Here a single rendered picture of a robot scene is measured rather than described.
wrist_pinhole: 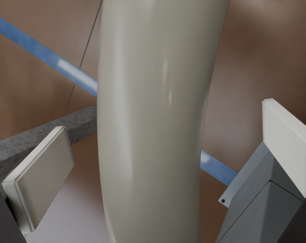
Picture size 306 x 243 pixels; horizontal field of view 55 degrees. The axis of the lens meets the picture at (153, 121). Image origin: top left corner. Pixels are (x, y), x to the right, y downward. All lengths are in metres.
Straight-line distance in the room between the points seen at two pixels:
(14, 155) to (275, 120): 0.82
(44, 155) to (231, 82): 1.28
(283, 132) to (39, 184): 0.13
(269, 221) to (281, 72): 0.70
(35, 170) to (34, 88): 1.90
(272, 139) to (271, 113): 0.02
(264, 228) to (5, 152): 0.74
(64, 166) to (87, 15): 1.55
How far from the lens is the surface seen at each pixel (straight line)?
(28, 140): 0.99
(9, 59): 2.18
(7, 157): 0.91
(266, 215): 0.91
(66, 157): 0.20
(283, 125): 0.16
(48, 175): 0.18
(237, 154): 1.51
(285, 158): 0.17
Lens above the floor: 1.37
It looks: 59 degrees down
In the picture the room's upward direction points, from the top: 123 degrees counter-clockwise
